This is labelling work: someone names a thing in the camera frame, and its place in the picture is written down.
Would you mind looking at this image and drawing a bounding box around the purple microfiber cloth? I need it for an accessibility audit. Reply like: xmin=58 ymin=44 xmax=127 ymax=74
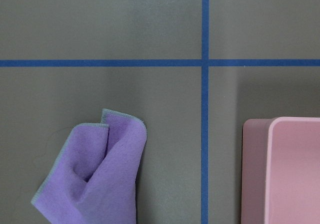
xmin=31 ymin=109 xmax=147 ymax=224

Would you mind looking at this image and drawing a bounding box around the pink plastic tray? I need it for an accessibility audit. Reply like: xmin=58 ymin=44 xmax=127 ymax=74
xmin=241 ymin=117 xmax=320 ymax=224

